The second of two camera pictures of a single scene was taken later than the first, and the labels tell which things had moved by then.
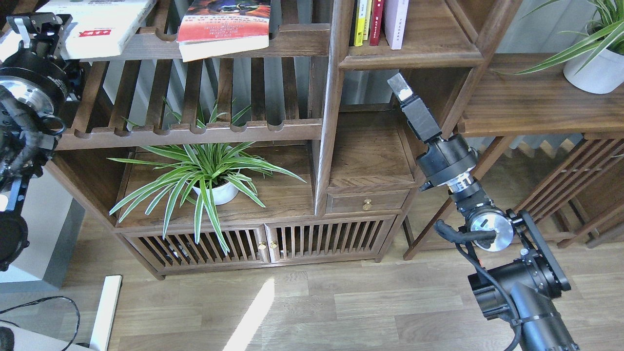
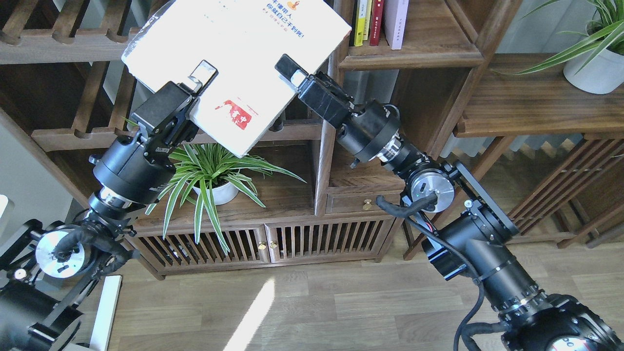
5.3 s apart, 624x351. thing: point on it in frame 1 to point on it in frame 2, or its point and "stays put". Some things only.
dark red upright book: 377,12 stays put
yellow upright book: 360,23 stays put
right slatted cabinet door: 314,240 stays put
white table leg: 106,312 stays put
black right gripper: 445,159 to 365,131
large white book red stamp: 97,27 to 241,39
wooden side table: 579,198 stays put
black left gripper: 35,58 to 135,167
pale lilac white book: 395,12 stays put
